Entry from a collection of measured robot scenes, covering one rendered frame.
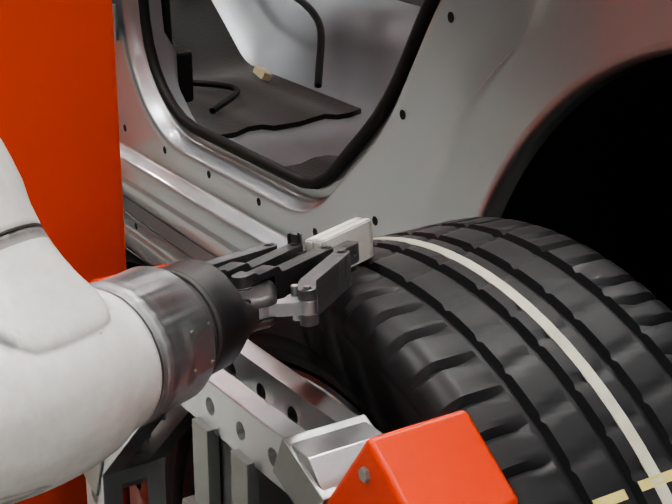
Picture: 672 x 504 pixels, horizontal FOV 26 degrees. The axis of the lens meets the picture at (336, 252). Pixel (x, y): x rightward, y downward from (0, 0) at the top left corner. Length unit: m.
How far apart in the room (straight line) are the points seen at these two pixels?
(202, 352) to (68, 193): 0.49
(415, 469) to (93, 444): 0.19
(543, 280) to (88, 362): 0.40
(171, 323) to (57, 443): 0.12
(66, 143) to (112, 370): 0.55
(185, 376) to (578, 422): 0.27
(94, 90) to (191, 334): 0.50
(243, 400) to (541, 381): 0.20
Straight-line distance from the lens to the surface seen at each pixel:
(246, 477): 1.01
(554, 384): 0.99
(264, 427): 0.98
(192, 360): 0.87
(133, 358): 0.82
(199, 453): 1.07
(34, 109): 1.31
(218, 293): 0.90
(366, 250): 1.09
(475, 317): 1.02
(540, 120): 1.41
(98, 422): 0.80
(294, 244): 1.04
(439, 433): 0.89
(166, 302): 0.86
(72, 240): 1.36
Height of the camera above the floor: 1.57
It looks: 21 degrees down
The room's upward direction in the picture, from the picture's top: straight up
